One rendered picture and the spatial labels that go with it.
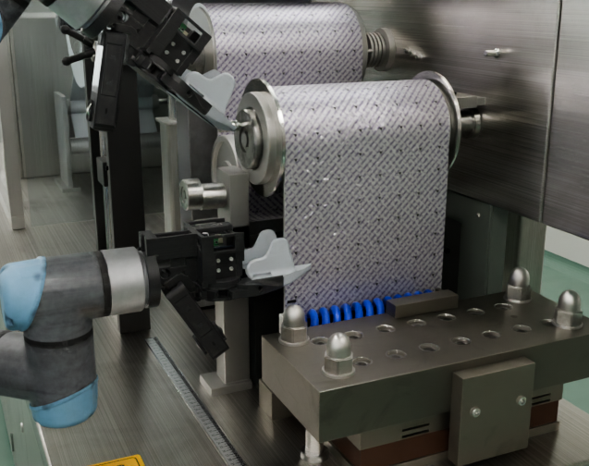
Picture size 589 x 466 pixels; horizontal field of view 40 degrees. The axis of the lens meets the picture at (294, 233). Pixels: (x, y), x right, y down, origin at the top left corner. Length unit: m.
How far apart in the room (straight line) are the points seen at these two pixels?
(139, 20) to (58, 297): 0.32
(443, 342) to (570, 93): 0.33
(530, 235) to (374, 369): 0.56
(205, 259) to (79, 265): 0.14
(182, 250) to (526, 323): 0.44
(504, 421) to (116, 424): 0.48
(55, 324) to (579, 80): 0.66
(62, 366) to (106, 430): 0.17
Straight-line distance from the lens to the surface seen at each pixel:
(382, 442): 0.93
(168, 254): 0.93
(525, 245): 1.39
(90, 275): 0.90
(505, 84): 1.12
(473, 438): 0.97
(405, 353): 0.94
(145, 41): 0.97
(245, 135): 1.01
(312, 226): 1.01
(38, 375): 0.94
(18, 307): 0.90
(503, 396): 0.96
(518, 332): 1.03
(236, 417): 1.07
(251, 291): 0.95
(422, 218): 1.09
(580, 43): 1.02
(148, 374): 1.20
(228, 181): 1.03
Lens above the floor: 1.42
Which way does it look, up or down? 17 degrees down
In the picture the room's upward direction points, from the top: straight up
